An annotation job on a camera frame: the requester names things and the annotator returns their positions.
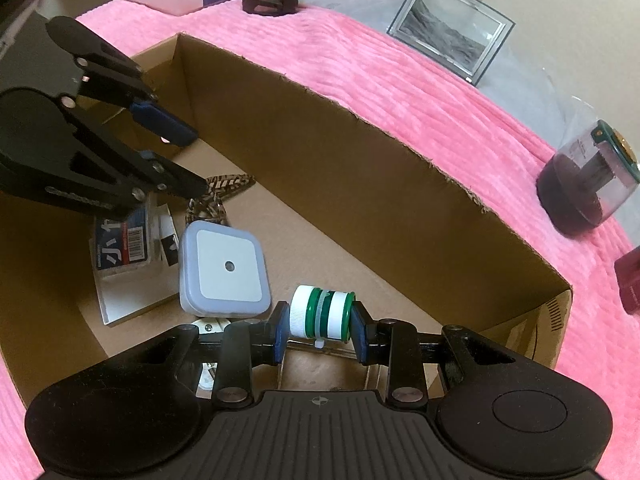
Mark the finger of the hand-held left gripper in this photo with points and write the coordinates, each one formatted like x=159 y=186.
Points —
x=165 y=122
x=170 y=182

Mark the white remote control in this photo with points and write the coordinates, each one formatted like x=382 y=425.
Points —
x=140 y=295

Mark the clear jar with green lid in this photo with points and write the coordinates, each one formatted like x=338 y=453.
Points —
x=585 y=180

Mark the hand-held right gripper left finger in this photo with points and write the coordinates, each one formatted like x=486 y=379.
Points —
x=280 y=332

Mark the blue-label clear plastic box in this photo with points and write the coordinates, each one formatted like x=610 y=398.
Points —
x=117 y=255

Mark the glass picture frame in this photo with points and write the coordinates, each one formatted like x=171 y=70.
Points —
x=445 y=25

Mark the maroon container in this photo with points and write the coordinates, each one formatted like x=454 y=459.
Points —
x=631 y=280

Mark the white square night light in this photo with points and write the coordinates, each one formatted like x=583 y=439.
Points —
x=225 y=260

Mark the black white small card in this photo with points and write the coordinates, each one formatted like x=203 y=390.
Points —
x=167 y=250

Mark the brown cardboard box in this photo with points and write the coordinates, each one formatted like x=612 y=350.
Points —
x=350 y=185

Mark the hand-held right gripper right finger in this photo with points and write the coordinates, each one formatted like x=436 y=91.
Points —
x=358 y=335

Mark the tortoiseshell hair claw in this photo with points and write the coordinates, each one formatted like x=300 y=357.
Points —
x=210 y=205

